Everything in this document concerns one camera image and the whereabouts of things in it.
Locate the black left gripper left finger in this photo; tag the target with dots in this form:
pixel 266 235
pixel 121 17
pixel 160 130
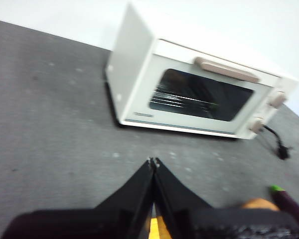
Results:
pixel 109 219

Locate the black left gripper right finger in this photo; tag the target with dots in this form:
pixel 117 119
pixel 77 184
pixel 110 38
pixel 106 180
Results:
pixel 189 219

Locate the brown potato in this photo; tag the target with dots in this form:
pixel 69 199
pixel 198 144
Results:
pixel 260 204

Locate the beige oven knob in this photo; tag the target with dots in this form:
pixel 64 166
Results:
pixel 256 125
pixel 277 99

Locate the white toaster oven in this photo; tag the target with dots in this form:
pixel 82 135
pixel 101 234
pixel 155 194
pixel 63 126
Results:
pixel 132 49

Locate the yellow corn cob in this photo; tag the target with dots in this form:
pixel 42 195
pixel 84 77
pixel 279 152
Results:
pixel 154 230

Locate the purple eggplant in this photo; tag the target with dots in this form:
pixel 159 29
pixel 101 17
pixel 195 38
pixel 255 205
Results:
pixel 289 201

